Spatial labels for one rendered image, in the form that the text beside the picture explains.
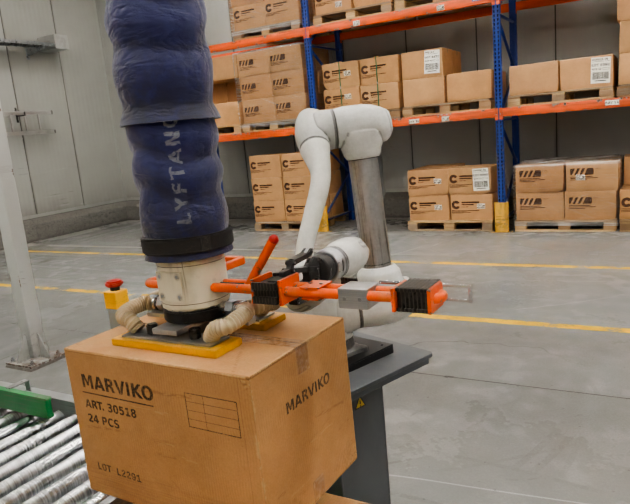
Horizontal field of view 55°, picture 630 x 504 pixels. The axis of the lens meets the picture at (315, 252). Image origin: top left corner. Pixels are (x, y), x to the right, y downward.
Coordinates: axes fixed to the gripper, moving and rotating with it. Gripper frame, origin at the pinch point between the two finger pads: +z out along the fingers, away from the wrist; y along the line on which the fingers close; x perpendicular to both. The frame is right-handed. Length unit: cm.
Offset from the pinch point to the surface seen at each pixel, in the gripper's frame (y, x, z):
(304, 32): -176, 380, -694
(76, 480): 67, 84, 2
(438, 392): 120, 35, -203
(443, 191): 63, 189, -706
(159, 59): -53, 20, 9
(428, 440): 120, 23, -149
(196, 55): -54, 16, 1
